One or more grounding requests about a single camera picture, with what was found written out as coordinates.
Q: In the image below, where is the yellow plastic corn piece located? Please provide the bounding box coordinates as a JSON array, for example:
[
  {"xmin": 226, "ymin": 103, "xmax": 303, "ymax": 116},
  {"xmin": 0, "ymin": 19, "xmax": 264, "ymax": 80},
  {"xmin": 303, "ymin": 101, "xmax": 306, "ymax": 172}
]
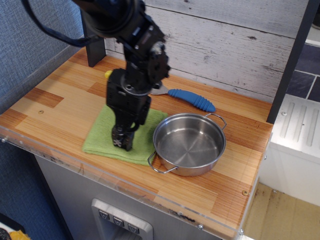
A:
[{"xmin": 104, "ymin": 70, "xmax": 113, "ymax": 80}]

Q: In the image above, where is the green cloth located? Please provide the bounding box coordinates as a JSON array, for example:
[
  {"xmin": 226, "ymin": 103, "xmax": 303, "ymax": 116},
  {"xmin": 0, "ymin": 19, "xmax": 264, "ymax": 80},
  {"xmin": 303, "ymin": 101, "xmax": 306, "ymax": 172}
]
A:
[{"xmin": 82, "ymin": 106, "xmax": 168, "ymax": 166}]

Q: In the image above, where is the silver dispenser button panel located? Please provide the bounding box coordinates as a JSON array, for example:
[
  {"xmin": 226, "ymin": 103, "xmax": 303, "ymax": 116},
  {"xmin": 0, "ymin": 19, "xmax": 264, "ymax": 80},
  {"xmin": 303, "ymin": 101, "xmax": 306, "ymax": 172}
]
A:
[{"xmin": 91, "ymin": 198, "xmax": 154, "ymax": 240}]

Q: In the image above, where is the stainless steel pot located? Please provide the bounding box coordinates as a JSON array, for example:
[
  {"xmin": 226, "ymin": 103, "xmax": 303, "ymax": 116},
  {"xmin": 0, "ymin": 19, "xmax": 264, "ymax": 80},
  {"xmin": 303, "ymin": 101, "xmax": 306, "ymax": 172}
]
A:
[{"xmin": 147, "ymin": 113, "xmax": 227, "ymax": 177}]

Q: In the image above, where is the dark left post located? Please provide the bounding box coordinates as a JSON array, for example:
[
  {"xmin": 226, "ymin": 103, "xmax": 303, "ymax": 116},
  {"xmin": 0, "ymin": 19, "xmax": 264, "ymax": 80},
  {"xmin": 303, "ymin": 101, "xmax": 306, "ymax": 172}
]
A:
[{"xmin": 78, "ymin": 0, "xmax": 106, "ymax": 67}]

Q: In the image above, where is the dark post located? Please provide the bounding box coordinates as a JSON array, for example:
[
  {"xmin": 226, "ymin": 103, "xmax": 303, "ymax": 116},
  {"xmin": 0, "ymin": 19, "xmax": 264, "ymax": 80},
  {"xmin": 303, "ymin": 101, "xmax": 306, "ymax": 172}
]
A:
[
  {"xmin": 266, "ymin": 0, "xmax": 320, "ymax": 124},
  {"xmin": 78, "ymin": 0, "xmax": 106, "ymax": 67}
]

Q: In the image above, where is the black cable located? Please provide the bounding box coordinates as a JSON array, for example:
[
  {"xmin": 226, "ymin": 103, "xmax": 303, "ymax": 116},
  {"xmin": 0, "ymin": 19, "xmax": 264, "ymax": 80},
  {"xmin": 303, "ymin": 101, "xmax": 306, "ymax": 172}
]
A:
[{"xmin": 21, "ymin": 0, "xmax": 101, "ymax": 48}]

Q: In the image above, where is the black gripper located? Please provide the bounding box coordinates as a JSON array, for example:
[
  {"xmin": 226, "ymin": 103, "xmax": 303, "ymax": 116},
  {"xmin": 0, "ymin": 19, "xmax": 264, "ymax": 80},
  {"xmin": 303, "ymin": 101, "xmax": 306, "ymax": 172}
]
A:
[{"xmin": 106, "ymin": 68, "xmax": 151, "ymax": 152}]

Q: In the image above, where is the dark right post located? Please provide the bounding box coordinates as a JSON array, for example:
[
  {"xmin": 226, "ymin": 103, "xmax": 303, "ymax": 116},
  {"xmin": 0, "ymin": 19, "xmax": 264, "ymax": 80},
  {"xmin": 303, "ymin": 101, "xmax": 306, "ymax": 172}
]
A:
[{"xmin": 266, "ymin": 0, "xmax": 320, "ymax": 124}]

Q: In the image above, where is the blue handled metal spoon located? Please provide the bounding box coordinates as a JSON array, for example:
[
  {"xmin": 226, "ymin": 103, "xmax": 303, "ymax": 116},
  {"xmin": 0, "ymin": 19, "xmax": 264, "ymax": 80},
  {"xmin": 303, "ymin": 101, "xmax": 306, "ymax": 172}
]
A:
[{"xmin": 150, "ymin": 84, "xmax": 216, "ymax": 113}]

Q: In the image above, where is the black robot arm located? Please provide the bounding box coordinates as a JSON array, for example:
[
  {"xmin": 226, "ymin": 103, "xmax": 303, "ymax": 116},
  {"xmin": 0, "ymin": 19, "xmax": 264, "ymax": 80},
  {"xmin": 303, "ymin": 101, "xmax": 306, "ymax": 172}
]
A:
[{"xmin": 75, "ymin": 0, "xmax": 171, "ymax": 151}]

